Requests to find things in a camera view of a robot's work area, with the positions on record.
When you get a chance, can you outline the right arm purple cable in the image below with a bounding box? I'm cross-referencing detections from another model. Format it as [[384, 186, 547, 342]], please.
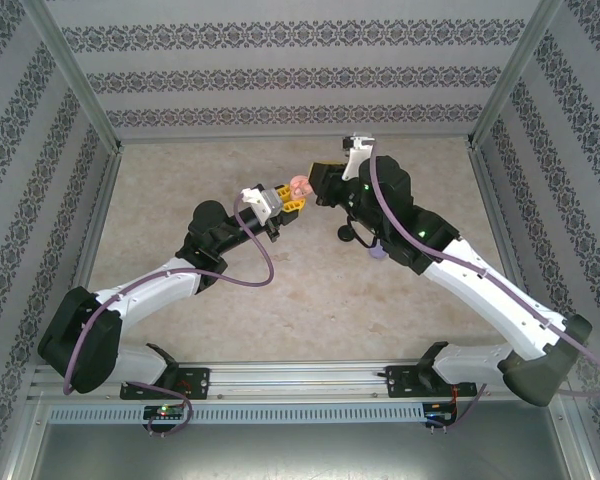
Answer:
[[368, 142, 600, 434]]

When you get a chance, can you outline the aluminium frame post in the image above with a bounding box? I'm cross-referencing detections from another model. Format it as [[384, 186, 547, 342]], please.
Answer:
[[464, 0, 569, 151], [24, 0, 126, 154]]

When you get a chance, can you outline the pink earbud charging case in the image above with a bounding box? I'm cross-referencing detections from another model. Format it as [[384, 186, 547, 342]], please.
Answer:
[[288, 174, 315, 201]]

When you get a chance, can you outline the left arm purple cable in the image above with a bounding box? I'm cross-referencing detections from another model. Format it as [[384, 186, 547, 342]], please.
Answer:
[[62, 193, 276, 439]]

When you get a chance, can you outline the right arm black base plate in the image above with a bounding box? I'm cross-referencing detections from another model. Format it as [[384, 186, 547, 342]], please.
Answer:
[[385, 364, 479, 400]]

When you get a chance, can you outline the slotted grey cable duct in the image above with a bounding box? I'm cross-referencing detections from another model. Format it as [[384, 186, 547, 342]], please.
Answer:
[[47, 402, 426, 424]]

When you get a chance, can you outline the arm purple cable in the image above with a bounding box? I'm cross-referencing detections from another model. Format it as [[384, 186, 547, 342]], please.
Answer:
[[368, 142, 600, 434], [62, 193, 276, 439]]

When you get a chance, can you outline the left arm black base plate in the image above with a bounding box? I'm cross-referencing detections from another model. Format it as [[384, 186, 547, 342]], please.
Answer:
[[119, 367, 211, 401]]

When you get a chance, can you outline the aluminium mounting rail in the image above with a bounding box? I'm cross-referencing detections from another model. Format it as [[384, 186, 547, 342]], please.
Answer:
[[27, 362, 574, 401]]

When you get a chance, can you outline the aluminium table side rail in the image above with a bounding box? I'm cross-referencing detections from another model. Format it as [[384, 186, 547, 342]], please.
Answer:
[[467, 144, 549, 364], [67, 147, 126, 369]]

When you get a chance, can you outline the grey metal sheet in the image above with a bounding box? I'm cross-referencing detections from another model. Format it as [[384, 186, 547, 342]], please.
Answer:
[[29, 422, 571, 480]]

